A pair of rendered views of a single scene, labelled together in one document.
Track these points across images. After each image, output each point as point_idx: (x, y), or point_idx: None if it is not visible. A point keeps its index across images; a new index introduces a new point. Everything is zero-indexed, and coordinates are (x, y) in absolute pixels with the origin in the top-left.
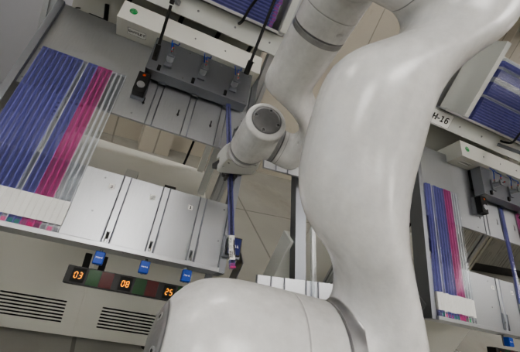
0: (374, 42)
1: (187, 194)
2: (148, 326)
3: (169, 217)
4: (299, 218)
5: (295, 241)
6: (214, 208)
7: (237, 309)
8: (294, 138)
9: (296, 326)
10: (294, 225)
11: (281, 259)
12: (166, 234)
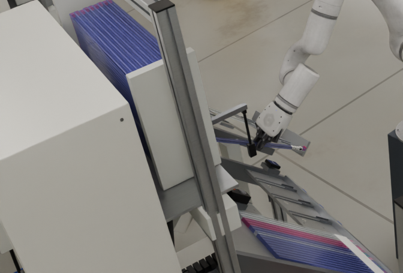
0: None
1: (264, 186)
2: None
3: (286, 196)
4: (222, 130)
5: (238, 137)
6: (255, 175)
7: None
8: (296, 66)
9: None
10: (228, 134)
11: (241, 154)
12: (294, 198)
